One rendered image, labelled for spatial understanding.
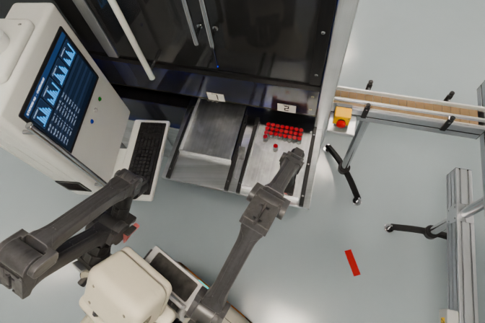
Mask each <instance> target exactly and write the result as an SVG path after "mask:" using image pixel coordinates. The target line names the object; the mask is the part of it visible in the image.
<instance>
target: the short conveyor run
mask: <svg viewBox="0 0 485 323"><path fill-rule="evenodd" d="M372 84H373V80H369V82H368V83H367V86H366V88H365V89H356V88H351V87H341V86H337V88H336V93H335V97H334V100H333V102H337V103H342V104H347V105H353V107H352V112H351V115H354V116H356V117H357V120H361V121H365V122H370V123H379V124H383V125H391V126H396V127H402V128H410V129H414V130H423V131H428V132H433V133H441V134H446V135H451V136H460V137H464V138H472V139H477V138H478V137H479V136H481V135H482V134H483V133H484V132H485V114H484V112H485V107H482V106H476V105H467V104H461V103H456V102H451V101H450V100H451V99H452V98H453V95H454V94H455V92H454V91H451V92H450V93H449V94H448V95H447V96H446V98H444V100H443V101H441V100H435V99H426V98H421V97H411V96H406V95H400V94H391V93H386V92H376V91H371V88H372Z"/></svg>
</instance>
